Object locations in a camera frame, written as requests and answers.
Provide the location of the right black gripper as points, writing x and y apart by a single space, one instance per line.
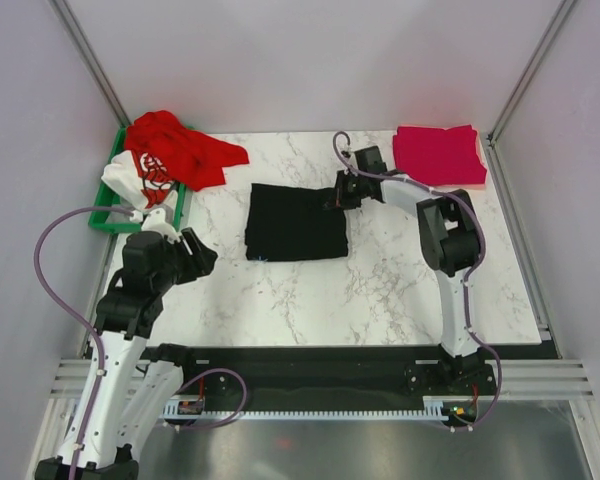
343 201

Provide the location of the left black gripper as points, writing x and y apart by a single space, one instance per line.
200 262

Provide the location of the black t shirt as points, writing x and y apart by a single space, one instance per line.
287 224

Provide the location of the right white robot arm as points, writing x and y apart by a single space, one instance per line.
451 240

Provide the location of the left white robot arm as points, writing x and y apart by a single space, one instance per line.
110 427

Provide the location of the white red printed t shirt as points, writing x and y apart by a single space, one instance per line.
142 181

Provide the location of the folded pink t shirt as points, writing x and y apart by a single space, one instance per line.
440 157

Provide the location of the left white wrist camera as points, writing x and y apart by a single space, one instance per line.
156 221

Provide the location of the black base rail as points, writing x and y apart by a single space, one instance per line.
331 376

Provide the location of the blue grey cable duct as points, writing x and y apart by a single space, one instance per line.
180 409

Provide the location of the right aluminium frame post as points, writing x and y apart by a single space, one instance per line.
559 19

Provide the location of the aluminium frame post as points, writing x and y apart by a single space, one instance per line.
81 43
559 19

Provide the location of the left aluminium frame post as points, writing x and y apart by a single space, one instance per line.
81 43

